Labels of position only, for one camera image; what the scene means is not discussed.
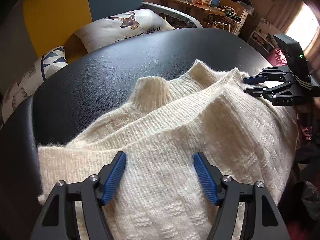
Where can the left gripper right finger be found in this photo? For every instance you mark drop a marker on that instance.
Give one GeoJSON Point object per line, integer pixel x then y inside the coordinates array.
{"type": "Point", "coordinates": [262, 219]}

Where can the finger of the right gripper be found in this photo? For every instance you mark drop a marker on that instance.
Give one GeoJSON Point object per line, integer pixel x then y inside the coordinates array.
{"type": "Point", "coordinates": [260, 91]}
{"type": "Point", "coordinates": [257, 79]}

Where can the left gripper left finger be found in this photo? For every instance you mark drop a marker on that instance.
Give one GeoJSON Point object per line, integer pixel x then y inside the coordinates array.
{"type": "Point", "coordinates": [57, 219]}

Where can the cream knitted sweater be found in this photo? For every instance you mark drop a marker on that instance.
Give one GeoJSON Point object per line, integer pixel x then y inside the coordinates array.
{"type": "Point", "coordinates": [160, 128]}

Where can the bright barred window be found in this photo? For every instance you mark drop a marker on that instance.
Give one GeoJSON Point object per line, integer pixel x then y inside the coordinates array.
{"type": "Point", "coordinates": [304, 29]}

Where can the cluttered wooden table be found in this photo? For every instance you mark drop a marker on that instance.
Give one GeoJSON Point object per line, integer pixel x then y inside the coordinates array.
{"type": "Point", "coordinates": [228, 15]}

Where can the deer print pillow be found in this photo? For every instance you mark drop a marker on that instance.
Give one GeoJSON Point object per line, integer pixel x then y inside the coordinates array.
{"type": "Point", "coordinates": [113, 29]}

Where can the black leather ottoman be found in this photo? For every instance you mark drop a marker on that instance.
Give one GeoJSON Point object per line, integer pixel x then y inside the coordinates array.
{"type": "Point", "coordinates": [82, 91]}

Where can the geometric pattern pillow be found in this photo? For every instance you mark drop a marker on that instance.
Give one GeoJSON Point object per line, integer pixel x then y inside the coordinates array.
{"type": "Point", "coordinates": [44, 67]}

